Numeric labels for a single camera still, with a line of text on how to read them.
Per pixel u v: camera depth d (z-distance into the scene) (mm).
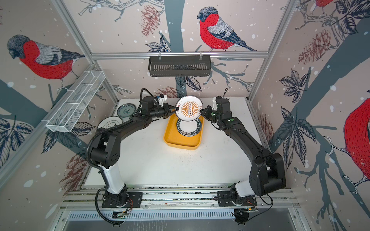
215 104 761
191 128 981
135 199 731
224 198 729
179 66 1065
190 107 861
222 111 632
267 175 418
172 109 858
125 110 1143
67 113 729
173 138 985
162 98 856
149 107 731
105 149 503
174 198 750
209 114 735
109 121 1072
